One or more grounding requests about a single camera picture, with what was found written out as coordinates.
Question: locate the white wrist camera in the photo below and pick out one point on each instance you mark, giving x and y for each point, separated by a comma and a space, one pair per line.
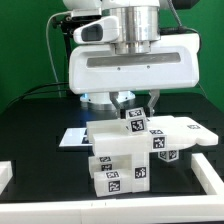
103, 30

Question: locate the white chair back frame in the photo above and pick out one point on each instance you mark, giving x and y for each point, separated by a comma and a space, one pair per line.
163, 133

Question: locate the white obstacle fence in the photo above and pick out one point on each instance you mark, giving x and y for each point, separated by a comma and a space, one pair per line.
178, 209

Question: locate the grey camera on stand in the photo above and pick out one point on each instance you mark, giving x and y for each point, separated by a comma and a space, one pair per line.
86, 12

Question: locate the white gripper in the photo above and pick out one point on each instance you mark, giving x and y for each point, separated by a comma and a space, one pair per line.
172, 63

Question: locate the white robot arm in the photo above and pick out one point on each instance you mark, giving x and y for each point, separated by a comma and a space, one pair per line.
122, 49

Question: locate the white tag sheet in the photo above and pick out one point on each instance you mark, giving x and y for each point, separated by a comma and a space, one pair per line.
75, 137

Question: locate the black camera stand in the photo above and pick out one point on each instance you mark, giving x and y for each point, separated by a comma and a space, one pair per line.
67, 26

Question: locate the white tagged cube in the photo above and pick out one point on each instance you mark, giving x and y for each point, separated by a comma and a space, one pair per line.
136, 120
169, 156

